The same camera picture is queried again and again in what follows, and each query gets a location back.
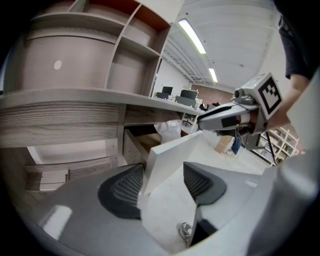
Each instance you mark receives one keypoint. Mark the grey wooden desk with hutch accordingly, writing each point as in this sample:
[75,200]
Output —
[75,105]

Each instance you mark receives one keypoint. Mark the white shelving rack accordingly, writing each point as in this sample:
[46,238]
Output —
[277,145]

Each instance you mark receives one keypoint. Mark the small cardboard box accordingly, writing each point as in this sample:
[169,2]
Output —
[223,145]

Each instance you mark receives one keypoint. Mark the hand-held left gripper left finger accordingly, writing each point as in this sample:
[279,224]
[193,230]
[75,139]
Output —
[120,192]

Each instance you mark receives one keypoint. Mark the black computer monitor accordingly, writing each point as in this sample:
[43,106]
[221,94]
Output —
[188,93]
[167,90]

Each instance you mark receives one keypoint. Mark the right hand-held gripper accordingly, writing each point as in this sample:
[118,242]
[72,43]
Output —
[268,96]

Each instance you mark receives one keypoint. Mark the person's right forearm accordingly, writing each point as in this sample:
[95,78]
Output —
[290,105]

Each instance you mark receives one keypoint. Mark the person's black t-shirt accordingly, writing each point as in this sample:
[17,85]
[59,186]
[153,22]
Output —
[297,32]

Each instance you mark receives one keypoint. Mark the white plastic bag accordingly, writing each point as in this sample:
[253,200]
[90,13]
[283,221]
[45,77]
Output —
[168,131]

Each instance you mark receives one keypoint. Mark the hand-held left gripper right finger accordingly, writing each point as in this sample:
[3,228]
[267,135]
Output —
[205,185]

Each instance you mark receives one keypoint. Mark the person's left shoe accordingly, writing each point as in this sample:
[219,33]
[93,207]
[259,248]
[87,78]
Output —
[185,229]

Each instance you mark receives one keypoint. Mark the long ceiling light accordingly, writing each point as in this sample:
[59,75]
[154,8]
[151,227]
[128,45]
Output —
[213,75]
[192,35]

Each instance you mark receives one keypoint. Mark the white front wooden drawer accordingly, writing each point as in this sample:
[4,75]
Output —
[172,155]

